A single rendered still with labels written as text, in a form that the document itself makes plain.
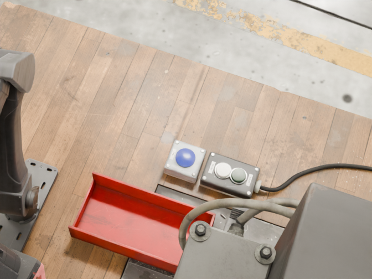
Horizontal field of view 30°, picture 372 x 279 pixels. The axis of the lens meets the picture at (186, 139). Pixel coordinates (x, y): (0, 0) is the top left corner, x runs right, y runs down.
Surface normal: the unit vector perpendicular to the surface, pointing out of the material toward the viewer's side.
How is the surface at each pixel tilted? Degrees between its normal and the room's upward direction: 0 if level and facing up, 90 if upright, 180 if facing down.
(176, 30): 0
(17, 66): 90
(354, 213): 0
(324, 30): 0
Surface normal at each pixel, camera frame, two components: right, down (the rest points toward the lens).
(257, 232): 0.05, -0.43
